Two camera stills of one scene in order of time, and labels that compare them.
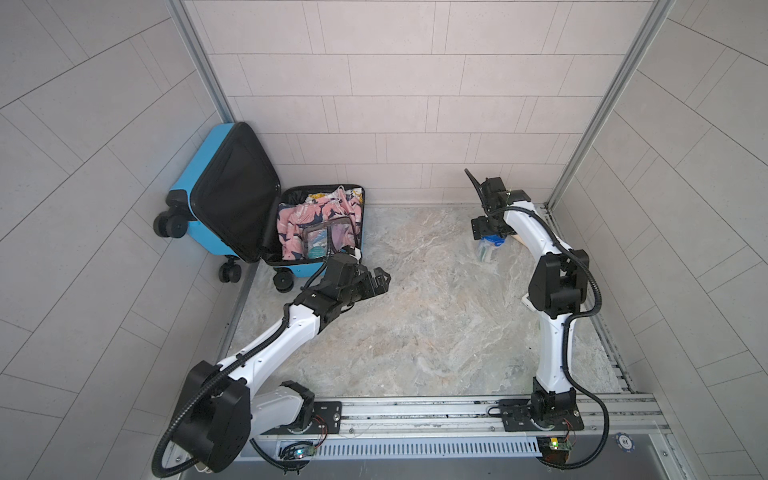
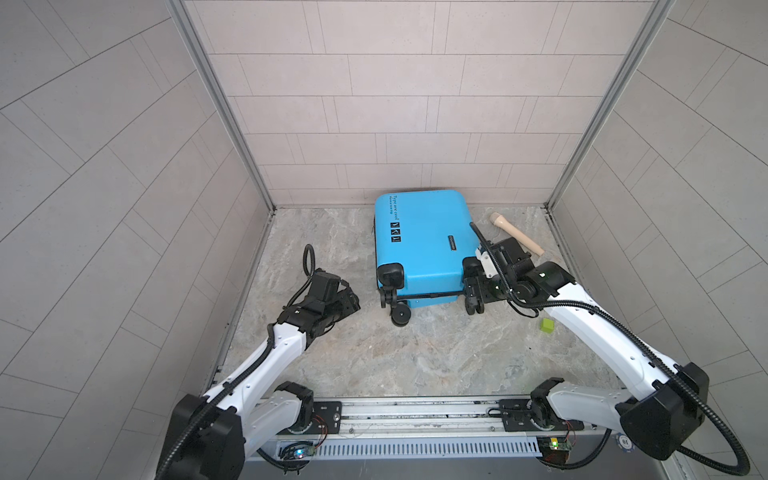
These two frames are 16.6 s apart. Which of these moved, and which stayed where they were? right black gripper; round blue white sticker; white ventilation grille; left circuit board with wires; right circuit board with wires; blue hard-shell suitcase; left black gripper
Moved: right black gripper; blue hard-shell suitcase; left black gripper
Stayed: right circuit board with wires; round blue white sticker; white ventilation grille; left circuit board with wires
